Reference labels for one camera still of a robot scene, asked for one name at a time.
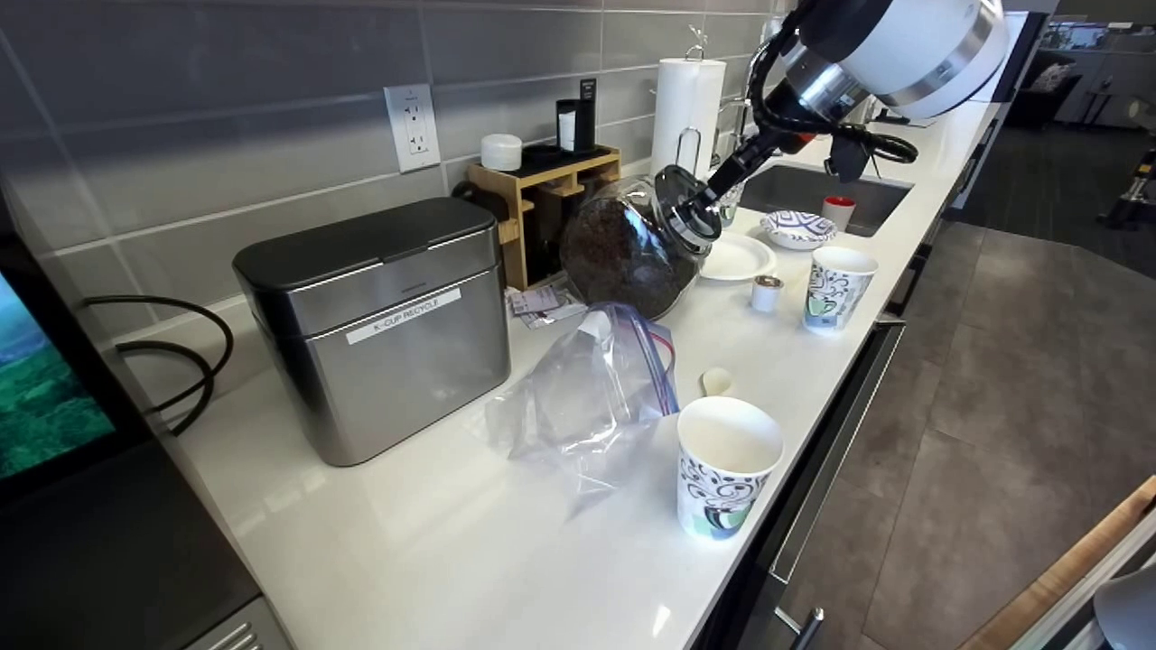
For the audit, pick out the stainless steel bin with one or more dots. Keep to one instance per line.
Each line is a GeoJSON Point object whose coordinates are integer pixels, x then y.
{"type": "Point", "coordinates": [380, 322]}

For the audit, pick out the wooden pod organizer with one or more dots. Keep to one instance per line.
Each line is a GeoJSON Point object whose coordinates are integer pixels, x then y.
{"type": "Point", "coordinates": [546, 179]}

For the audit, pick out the black box on organizer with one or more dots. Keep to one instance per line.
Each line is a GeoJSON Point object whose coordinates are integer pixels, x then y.
{"type": "Point", "coordinates": [577, 120]}

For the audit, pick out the patterned paper cup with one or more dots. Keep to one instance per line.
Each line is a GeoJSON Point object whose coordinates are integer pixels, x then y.
{"type": "Point", "coordinates": [836, 286]}
{"type": "Point", "coordinates": [729, 452]}

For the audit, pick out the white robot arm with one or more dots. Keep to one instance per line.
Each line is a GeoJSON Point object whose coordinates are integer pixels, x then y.
{"type": "Point", "coordinates": [917, 56]}

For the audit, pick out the white plate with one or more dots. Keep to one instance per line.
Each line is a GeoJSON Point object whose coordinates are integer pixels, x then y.
{"type": "Point", "coordinates": [738, 257]}

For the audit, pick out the small white round container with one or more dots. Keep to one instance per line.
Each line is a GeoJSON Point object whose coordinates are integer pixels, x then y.
{"type": "Point", "coordinates": [500, 154]}

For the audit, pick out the clear zip plastic bag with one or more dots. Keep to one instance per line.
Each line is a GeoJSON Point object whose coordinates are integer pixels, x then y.
{"type": "Point", "coordinates": [590, 398]}

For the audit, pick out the patterned paper cup front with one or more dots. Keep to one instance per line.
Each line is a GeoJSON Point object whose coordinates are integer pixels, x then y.
{"type": "Point", "coordinates": [836, 286]}

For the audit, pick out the white wall outlet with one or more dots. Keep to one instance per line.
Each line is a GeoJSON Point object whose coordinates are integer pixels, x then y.
{"type": "Point", "coordinates": [413, 122]}

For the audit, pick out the small coffee pod cup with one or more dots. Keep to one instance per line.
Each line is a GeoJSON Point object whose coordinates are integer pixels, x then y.
{"type": "Point", "coordinates": [763, 295]}

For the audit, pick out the blue patterned paper plate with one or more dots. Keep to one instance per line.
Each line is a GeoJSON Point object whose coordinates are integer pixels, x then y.
{"type": "Point", "coordinates": [796, 230]}

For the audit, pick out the patterned paper cup left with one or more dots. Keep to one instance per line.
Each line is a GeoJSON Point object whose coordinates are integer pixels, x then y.
{"type": "Point", "coordinates": [729, 452]}

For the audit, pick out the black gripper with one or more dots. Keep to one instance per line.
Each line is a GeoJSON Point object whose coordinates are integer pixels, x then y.
{"type": "Point", "coordinates": [784, 122]}

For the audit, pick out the glass jar of coffee beans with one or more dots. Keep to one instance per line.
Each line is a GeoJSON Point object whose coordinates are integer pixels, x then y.
{"type": "Point", "coordinates": [617, 251]}

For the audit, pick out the white paper towel roll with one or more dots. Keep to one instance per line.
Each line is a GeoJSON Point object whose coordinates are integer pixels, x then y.
{"type": "Point", "coordinates": [687, 113]}

